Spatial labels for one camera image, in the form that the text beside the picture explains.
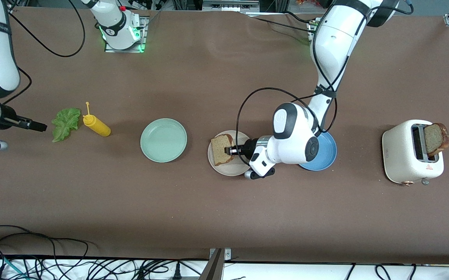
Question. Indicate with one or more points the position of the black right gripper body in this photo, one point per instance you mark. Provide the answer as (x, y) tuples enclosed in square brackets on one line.
[(9, 119)]

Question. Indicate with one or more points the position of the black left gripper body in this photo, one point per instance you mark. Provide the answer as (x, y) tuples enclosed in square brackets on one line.
[(248, 148)]

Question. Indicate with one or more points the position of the brown bread slice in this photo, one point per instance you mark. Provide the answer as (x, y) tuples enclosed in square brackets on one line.
[(219, 149), (436, 140)]

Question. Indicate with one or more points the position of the green lettuce leaf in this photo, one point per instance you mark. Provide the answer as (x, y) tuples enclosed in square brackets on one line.
[(67, 120)]

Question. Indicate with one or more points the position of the yellow mustard squeeze bottle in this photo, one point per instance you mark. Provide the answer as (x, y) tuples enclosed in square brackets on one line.
[(98, 126)]

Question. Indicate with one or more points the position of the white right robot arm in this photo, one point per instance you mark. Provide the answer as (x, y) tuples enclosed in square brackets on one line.
[(113, 23)]

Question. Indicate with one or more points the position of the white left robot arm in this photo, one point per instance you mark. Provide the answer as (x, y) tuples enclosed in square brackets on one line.
[(337, 35)]

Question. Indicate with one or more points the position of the beige plate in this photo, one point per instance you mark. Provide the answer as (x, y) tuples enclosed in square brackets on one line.
[(230, 170)]

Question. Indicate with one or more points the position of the light green plate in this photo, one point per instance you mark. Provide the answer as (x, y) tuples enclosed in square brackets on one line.
[(163, 140)]

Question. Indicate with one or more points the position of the blue plate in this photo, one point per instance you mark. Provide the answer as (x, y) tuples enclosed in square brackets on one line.
[(327, 155)]

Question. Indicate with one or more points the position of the grey metal profile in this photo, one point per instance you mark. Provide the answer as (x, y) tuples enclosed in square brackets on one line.
[(213, 270)]

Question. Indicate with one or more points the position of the black power plug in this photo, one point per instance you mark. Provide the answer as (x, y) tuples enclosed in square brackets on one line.
[(177, 272)]

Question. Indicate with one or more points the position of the white two-slot toaster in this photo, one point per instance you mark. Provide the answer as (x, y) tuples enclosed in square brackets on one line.
[(399, 155)]

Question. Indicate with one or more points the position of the red packaging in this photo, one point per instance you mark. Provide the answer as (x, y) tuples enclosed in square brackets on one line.
[(310, 2)]

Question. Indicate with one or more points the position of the metal table edge bracket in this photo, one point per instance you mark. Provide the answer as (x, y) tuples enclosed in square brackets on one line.
[(228, 254)]

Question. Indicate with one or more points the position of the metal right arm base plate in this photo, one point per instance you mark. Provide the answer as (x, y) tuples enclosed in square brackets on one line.
[(143, 35)]

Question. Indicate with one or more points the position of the aluminium frame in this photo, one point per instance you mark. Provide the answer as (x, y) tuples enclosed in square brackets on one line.
[(230, 6)]

